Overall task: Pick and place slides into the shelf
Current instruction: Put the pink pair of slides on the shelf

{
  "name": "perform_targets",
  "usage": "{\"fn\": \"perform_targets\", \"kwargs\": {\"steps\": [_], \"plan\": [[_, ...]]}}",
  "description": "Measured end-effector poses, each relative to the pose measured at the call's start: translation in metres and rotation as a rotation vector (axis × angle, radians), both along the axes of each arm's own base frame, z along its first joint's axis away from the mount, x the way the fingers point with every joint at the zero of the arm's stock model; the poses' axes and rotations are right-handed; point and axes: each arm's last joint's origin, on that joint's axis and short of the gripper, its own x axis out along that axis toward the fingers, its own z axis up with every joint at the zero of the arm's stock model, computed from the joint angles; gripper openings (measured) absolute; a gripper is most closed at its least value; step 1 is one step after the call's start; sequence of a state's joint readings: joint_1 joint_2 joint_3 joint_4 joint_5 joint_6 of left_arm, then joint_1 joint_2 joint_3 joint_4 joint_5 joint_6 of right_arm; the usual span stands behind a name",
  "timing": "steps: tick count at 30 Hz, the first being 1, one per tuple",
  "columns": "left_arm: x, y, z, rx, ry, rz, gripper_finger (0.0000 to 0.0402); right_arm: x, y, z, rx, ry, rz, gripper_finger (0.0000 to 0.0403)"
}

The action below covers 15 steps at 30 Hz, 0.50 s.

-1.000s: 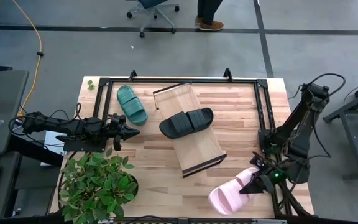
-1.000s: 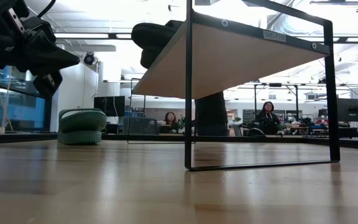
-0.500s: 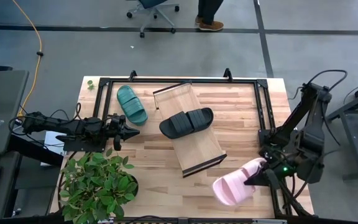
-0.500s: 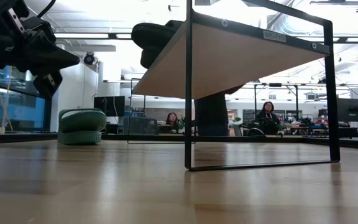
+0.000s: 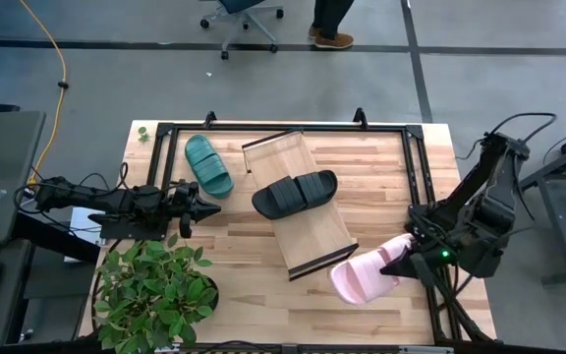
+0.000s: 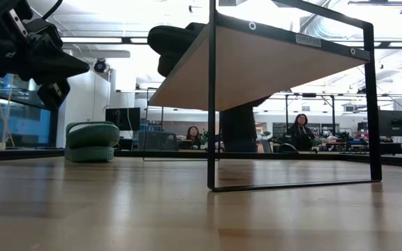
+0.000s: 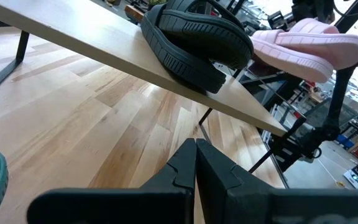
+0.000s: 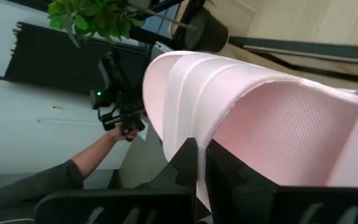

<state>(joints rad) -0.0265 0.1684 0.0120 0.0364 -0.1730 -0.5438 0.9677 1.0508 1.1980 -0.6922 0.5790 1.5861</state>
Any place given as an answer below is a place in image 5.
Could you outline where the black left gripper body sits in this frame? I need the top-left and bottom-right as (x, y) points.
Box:
(164, 180), (200, 240)

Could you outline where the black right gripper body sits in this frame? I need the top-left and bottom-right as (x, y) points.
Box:
(408, 234), (459, 289)

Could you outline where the teal rubber slide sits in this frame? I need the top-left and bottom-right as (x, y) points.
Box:
(184, 134), (235, 201)

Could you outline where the pink rubber slide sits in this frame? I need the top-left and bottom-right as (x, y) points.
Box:
(330, 232), (415, 306)

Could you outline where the black rubber slide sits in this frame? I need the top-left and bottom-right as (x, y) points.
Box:
(252, 169), (339, 221)

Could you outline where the wooden shelf with black legs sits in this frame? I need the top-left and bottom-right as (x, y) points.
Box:
(241, 128), (361, 282)

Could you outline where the green potted plant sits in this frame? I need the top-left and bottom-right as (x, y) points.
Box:
(91, 234), (220, 354)

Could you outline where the white paper sheet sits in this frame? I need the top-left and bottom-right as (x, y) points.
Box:
(64, 206), (105, 265)

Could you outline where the dark grey desk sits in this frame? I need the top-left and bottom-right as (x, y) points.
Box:
(0, 101), (102, 350)

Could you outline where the blue office chair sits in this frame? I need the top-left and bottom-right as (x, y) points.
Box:
(198, 0), (285, 61)

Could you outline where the person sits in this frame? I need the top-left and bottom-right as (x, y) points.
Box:
(308, 0), (356, 50)

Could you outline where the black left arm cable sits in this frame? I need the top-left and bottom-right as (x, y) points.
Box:
(12, 161), (132, 217)

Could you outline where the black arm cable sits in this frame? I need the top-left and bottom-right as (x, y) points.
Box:
(457, 111), (558, 161)
(12, 161), (132, 217)

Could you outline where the black aluminium rig frame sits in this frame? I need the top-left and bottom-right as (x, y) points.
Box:
(145, 121), (495, 345)

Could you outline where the yellow cable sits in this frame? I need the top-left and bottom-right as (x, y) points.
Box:
(17, 0), (68, 186)

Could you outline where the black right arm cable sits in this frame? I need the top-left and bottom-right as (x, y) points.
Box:
(457, 111), (558, 161)

